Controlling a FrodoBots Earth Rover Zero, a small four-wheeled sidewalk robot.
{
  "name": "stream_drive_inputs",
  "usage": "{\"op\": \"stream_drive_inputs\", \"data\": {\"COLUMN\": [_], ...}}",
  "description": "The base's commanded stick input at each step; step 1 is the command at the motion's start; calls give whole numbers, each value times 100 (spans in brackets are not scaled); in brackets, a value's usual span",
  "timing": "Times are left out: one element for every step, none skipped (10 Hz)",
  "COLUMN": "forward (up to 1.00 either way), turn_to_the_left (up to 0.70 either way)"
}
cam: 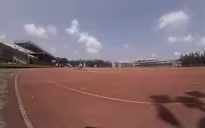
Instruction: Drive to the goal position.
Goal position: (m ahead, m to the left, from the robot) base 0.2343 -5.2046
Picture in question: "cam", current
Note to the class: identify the row of trees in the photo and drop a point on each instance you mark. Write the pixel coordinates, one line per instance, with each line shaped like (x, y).
(90, 62)

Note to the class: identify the grandstand building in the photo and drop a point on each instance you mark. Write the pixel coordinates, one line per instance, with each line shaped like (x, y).
(26, 51)

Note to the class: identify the group of people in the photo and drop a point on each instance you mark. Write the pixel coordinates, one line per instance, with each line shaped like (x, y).
(79, 65)

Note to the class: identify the dark clump of trees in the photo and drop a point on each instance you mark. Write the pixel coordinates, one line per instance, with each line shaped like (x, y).
(196, 59)

